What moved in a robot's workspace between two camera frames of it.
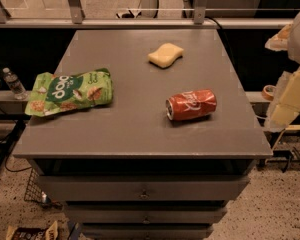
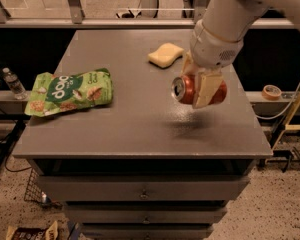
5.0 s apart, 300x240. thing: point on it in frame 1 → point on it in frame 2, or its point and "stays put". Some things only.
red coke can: (190, 104) → (184, 87)
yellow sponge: (166, 55) stays put
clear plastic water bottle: (14, 84) stays put
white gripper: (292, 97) → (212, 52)
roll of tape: (268, 92) stays put
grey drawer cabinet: (122, 171) stays put
